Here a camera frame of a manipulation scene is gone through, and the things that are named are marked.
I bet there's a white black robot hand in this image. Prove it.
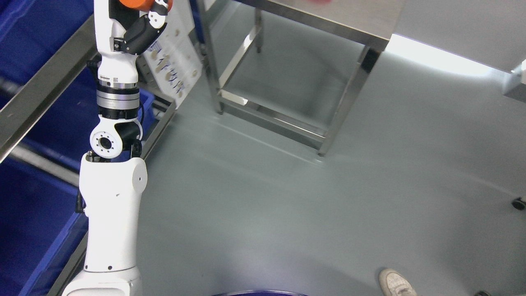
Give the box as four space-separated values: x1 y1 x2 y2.
94 0 173 89

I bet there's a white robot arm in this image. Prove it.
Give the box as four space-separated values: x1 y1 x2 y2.
62 79 148 296

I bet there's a white stained sign board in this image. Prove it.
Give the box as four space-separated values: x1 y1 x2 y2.
143 0 202 108

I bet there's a blue bin upper left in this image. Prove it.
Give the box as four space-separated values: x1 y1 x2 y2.
0 0 93 86

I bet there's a blue bin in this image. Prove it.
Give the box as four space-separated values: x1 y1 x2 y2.
0 0 93 86
0 159 87 296

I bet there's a blue bin lower left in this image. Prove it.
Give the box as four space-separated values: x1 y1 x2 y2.
0 159 87 296

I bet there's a stainless steel table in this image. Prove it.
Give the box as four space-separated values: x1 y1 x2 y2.
193 0 406 157

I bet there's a white sneaker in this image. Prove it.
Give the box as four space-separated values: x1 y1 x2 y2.
379 268 418 296

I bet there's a black caster wheel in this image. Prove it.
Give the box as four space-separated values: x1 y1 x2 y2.
511 197 526 210

